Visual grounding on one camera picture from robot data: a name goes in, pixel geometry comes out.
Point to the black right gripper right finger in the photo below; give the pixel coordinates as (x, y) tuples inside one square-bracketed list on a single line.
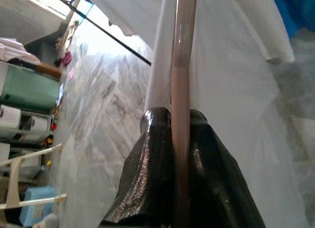
[(211, 183)]

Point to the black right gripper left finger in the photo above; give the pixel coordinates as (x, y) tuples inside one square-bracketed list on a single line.
[(147, 176)]

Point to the white t-shirt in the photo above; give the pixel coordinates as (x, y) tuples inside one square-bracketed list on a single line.
[(157, 90)]

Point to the pink plastic hanger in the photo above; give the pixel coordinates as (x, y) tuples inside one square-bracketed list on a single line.
[(182, 90)]

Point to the light blue box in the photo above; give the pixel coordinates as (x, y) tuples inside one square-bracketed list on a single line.
[(37, 208)]

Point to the beige plastic chair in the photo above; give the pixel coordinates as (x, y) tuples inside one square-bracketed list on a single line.
[(32, 154)]

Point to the pink paper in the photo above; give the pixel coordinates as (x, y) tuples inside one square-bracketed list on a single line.
[(71, 74)]

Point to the grey drawer storage cart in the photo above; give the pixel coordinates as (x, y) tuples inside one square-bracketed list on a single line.
[(14, 124)]

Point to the red cloth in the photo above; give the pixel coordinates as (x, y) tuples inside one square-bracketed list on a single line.
[(66, 58)]

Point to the black metal drying rack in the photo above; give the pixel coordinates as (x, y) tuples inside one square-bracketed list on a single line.
[(110, 35)]

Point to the green plastic bin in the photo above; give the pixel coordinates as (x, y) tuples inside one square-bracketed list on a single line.
[(29, 90)]

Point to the pale grey shirt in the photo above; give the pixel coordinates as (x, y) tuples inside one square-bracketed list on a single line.
[(233, 28)]

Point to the blue shirt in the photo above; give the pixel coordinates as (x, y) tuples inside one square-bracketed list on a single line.
[(295, 11)]

